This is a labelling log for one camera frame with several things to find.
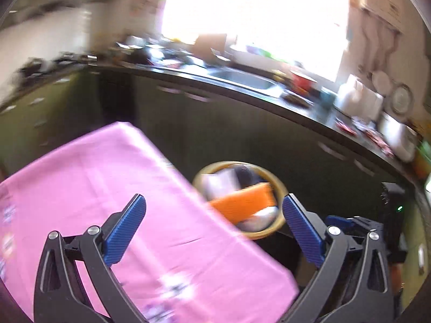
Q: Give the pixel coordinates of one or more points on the white plastic jug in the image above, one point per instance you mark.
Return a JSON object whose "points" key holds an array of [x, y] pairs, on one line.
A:
{"points": [[358, 97]]}

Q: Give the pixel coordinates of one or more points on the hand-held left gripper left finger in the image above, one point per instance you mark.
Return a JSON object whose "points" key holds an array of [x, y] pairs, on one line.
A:
{"points": [[126, 228]]}

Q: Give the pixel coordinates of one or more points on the teal cup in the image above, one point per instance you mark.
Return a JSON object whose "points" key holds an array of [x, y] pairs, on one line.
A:
{"points": [[327, 97]]}

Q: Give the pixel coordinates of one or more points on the dark lower cabinets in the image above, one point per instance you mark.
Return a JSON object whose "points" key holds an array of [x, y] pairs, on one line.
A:
{"points": [[235, 131]]}

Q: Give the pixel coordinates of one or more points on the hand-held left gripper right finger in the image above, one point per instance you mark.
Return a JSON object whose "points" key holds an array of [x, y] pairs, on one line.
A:
{"points": [[301, 230]]}

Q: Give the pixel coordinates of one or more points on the red cup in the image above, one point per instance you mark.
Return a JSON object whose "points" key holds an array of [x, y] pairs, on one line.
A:
{"points": [[301, 82]]}

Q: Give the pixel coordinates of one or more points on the green lower cabinets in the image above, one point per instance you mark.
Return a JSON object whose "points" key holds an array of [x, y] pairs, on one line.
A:
{"points": [[40, 114]]}

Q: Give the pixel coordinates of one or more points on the black bin with yellow rim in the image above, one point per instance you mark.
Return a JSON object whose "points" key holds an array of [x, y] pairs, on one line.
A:
{"points": [[269, 181]]}

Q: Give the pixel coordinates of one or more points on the steel sink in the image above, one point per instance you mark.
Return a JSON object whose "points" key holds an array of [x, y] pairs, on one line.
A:
{"points": [[242, 79]]}

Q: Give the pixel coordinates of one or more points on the pink floral tablecloth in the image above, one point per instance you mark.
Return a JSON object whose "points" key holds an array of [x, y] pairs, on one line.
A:
{"points": [[118, 181]]}

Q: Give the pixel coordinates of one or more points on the dark scrubbing brush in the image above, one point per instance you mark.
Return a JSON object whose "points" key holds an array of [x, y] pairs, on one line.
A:
{"points": [[294, 99]]}

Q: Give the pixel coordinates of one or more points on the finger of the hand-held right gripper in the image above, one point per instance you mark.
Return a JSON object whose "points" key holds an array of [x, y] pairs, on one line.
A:
{"points": [[340, 222]]}

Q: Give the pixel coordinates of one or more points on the orange foam net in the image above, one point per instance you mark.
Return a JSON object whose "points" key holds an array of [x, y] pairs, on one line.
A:
{"points": [[242, 203]]}

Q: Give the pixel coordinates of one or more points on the brown cutting board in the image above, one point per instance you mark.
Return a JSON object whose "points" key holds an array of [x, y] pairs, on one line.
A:
{"points": [[212, 48]]}

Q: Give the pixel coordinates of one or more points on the round white plate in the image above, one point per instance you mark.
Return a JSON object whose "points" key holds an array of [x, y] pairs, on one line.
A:
{"points": [[401, 99]]}

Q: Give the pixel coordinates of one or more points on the white paper towel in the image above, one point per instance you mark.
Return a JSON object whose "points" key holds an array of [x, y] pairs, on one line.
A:
{"points": [[219, 185]]}

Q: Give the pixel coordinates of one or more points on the white rice cooker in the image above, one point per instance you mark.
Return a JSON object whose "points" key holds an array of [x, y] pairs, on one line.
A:
{"points": [[399, 138]]}

